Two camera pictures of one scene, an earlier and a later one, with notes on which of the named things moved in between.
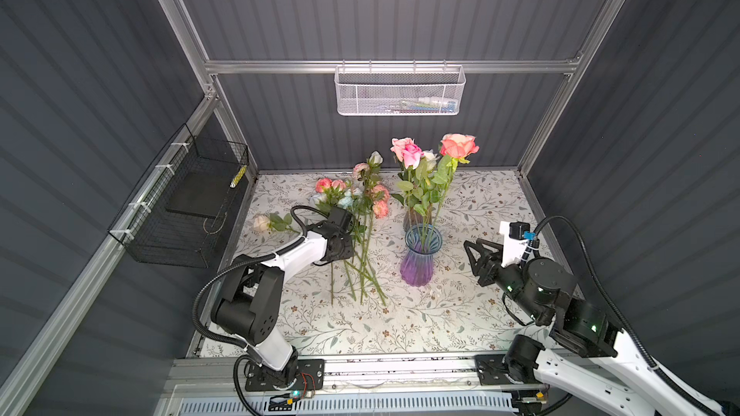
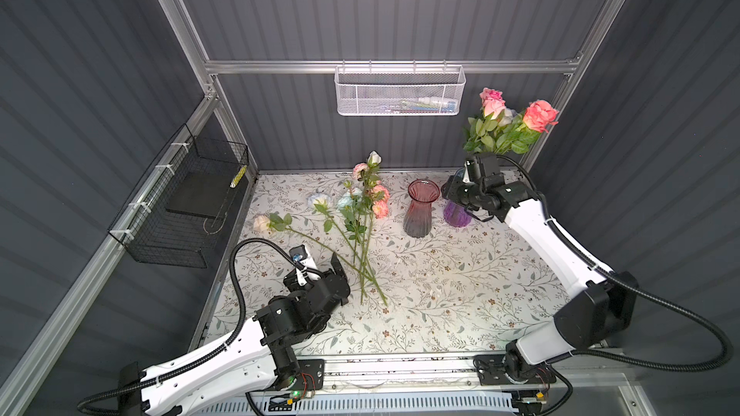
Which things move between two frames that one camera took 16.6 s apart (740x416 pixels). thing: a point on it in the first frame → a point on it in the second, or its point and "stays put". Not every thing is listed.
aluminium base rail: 339,375 stays put
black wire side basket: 176,214 stays put
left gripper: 348,251 → 337,269
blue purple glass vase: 417,266 → 456,213
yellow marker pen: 238,176 stays put
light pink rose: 410,154 → 492,104
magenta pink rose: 411,154 → 492,105
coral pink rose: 457,147 → 538,117
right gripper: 488,263 → 451,184
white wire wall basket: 399,91 stays put
